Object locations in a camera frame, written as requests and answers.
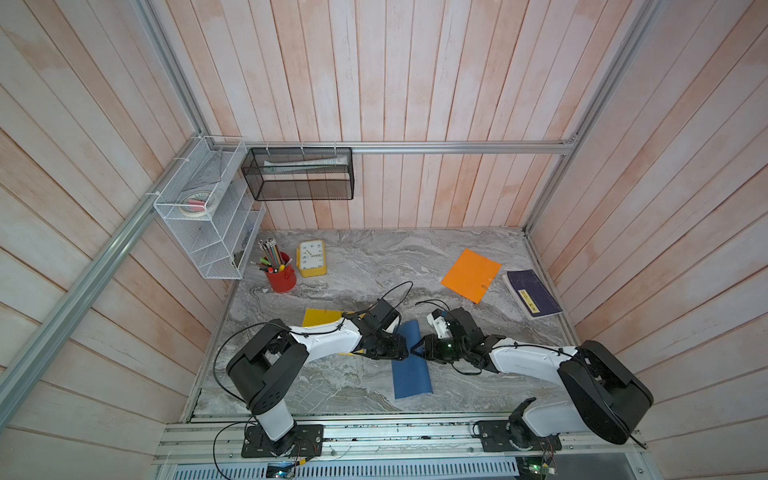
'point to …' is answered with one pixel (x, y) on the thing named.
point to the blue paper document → (411, 377)
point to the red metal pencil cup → (285, 280)
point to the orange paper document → (471, 275)
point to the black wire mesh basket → (300, 173)
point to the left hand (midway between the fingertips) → (398, 359)
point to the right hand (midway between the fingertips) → (414, 350)
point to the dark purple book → (530, 294)
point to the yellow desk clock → (311, 258)
